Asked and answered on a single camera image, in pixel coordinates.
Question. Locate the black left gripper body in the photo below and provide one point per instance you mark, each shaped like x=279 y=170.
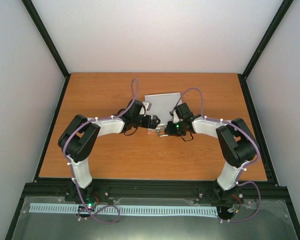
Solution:
x=137 y=124

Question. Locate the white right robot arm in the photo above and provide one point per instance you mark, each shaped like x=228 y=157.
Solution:
x=237 y=144

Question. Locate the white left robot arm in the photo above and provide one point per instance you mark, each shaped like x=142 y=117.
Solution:
x=78 y=139

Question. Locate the black aluminium frame rail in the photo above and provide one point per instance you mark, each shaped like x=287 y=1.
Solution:
x=203 y=191

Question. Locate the aluminium poker case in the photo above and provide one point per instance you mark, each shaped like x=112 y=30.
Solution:
x=161 y=105

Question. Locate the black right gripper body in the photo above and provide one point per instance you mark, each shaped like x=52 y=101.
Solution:
x=176 y=130

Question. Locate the white cable duct strip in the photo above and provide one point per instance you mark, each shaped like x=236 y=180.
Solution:
x=126 y=210

